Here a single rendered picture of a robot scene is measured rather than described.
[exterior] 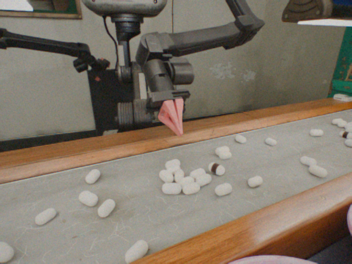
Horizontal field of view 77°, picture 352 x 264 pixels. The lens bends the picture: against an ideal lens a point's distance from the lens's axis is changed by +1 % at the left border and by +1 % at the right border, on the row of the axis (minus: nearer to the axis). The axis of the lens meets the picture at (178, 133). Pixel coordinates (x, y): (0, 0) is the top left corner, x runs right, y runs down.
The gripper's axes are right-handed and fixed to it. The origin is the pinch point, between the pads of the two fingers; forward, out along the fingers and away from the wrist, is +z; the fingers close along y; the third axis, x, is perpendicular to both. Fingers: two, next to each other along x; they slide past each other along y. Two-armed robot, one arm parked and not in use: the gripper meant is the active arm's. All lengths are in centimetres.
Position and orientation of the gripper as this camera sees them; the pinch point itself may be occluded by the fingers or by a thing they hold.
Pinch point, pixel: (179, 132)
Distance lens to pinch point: 48.8
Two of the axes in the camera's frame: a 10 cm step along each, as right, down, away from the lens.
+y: 9.0, -1.7, 4.1
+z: 3.4, 8.5, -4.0
